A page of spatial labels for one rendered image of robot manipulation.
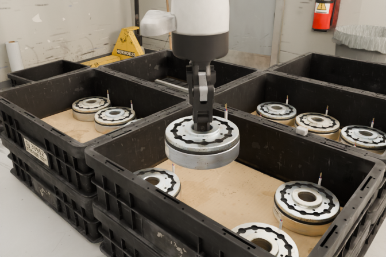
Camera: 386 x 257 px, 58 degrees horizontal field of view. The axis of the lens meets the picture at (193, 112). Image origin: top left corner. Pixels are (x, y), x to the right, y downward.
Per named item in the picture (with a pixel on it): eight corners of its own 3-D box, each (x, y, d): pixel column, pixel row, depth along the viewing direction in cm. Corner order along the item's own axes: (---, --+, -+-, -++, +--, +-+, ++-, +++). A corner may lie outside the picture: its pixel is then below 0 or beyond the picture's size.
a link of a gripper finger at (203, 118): (196, 107, 47) (196, 140, 49) (197, 116, 45) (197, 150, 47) (207, 106, 47) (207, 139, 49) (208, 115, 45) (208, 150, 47)
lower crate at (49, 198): (196, 183, 88) (196, 141, 83) (95, 252, 67) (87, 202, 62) (103, 135, 112) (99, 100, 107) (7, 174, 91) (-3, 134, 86)
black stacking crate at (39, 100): (195, 145, 83) (195, 101, 79) (88, 205, 63) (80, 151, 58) (99, 104, 107) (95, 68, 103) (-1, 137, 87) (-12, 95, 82)
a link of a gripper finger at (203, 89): (192, 65, 44) (192, 78, 46) (193, 90, 41) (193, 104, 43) (211, 64, 44) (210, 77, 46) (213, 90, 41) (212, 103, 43)
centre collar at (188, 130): (227, 129, 48) (227, 125, 48) (204, 142, 45) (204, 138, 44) (200, 120, 51) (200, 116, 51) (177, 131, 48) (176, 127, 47)
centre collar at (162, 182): (171, 183, 61) (170, 180, 60) (150, 196, 57) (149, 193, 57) (152, 172, 64) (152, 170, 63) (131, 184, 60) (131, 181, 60)
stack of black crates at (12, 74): (72, 118, 255) (62, 59, 237) (99, 128, 240) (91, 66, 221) (20, 139, 225) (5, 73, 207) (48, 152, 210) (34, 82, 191)
